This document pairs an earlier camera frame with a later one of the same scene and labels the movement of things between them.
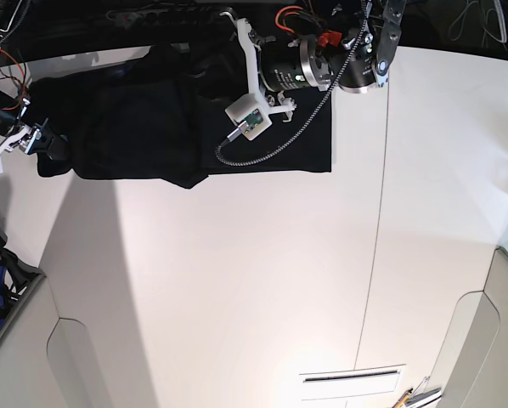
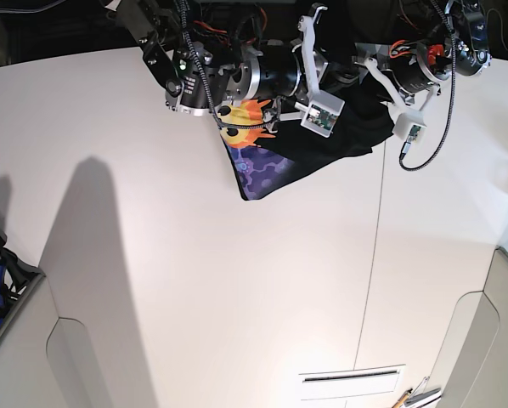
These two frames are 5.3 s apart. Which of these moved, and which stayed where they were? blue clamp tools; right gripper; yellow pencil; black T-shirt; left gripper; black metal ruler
Moved: left gripper; right gripper; black T-shirt
Stayed: yellow pencil; black metal ruler; blue clamp tools
